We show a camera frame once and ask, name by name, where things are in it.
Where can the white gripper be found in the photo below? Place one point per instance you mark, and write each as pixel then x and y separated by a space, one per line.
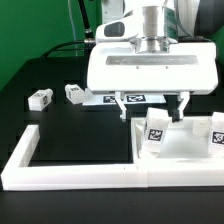
pixel 186 68

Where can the white square tabletop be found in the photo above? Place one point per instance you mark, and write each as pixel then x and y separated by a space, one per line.
pixel 184 141

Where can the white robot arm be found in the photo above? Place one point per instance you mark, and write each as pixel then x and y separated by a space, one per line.
pixel 140 53

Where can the white sheet with fiducial tags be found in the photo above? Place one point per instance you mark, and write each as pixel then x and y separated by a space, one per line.
pixel 91 99

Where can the white U-shaped obstacle fence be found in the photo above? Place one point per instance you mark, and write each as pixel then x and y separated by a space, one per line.
pixel 18 175

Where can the black cable thick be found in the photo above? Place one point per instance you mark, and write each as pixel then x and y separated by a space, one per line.
pixel 83 36

